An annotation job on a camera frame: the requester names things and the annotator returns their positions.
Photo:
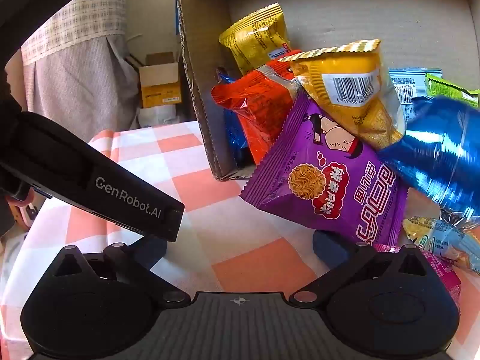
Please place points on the orange yellow snack packet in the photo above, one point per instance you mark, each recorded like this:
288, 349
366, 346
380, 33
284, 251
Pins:
360, 120

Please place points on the red snack packet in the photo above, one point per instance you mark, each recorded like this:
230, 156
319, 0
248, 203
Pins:
258, 108

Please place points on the light blue snack packet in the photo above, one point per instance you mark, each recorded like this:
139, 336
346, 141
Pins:
407, 86

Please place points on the orange checked tablecloth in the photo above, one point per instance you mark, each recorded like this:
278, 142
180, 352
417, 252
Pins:
210, 213

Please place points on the green cracker packet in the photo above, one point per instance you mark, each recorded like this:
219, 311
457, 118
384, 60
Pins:
450, 90

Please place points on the purple noodle snack packet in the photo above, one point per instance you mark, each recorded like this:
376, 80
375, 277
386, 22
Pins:
337, 202

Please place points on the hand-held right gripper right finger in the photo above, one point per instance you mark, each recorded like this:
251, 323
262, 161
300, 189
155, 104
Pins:
332, 251

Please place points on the small yellow snack packet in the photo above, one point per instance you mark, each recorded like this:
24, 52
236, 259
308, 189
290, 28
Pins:
255, 37

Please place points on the long cardboard box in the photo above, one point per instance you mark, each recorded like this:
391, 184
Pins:
337, 15

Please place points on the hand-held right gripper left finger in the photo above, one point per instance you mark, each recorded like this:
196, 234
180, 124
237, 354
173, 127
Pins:
152, 249

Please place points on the checked grey fabric cover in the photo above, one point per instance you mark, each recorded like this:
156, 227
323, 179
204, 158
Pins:
75, 75

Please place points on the small open cardboard box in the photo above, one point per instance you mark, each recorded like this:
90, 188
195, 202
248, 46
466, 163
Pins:
159, 82

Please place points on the blue foil snack packet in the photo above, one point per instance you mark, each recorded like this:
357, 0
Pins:
234, 135
438, 157

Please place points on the pink snack packet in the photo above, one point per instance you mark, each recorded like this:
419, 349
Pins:
442, 273

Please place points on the white printed bag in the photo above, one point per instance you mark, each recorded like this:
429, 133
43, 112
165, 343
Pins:
157, 116

